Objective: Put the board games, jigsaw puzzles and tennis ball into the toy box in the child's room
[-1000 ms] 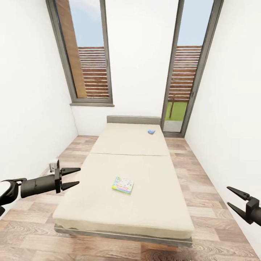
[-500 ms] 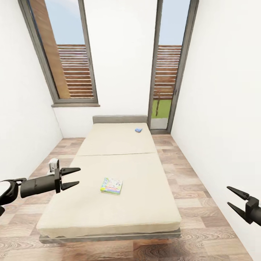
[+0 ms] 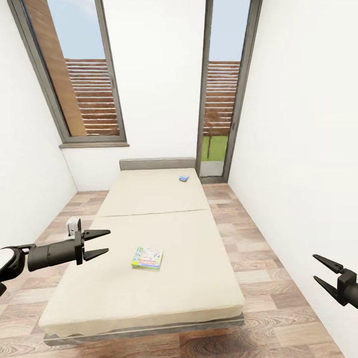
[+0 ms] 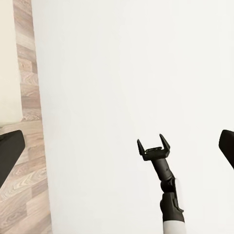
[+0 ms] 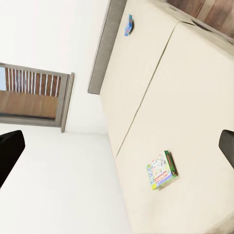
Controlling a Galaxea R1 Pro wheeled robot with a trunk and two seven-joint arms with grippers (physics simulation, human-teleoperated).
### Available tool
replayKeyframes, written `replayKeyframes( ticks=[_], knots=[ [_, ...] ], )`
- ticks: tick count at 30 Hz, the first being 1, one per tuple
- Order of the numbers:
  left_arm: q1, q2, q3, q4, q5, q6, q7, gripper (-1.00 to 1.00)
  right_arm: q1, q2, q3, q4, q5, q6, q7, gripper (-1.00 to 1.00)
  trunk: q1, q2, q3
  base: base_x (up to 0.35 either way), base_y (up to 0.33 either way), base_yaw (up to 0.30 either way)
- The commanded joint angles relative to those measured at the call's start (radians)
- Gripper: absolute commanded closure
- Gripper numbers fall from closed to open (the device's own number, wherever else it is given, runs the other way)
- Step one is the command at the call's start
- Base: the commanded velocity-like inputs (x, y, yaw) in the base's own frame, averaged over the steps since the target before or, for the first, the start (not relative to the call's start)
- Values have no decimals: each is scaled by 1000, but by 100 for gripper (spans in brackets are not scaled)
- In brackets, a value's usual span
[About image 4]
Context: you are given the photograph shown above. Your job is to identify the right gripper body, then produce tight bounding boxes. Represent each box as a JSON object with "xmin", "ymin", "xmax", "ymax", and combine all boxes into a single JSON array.
[{"xmin": 143, "ymin": 150, "xmax": 170, "ymax": 173}]

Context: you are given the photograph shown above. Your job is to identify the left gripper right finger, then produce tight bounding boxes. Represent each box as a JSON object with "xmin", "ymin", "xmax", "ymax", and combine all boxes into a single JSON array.
[{"xmin": 218, "ymin": 129, "xmax": 234, "ymax": 169}]

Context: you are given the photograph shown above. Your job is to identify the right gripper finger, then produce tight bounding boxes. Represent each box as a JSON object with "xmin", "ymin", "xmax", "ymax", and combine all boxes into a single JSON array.
[
  {"xmin": 137, "ymin": 139, "xmax": 147, "ymax": 157},
  {"xmin": 159, "ymin": 134, "xmax": 170, "ymax": 152}
]

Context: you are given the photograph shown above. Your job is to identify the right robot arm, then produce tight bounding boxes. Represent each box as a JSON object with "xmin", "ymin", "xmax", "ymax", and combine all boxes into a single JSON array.
[{"xmin": 137, "ymin": 134, "xmax": 187, "ymax": 234}]

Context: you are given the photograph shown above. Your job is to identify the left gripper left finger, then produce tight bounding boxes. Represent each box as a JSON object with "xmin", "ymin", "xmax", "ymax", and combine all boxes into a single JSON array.
[{"xmin": 0, "ymin": 130, "xmax": 25, "ymax": 188}]

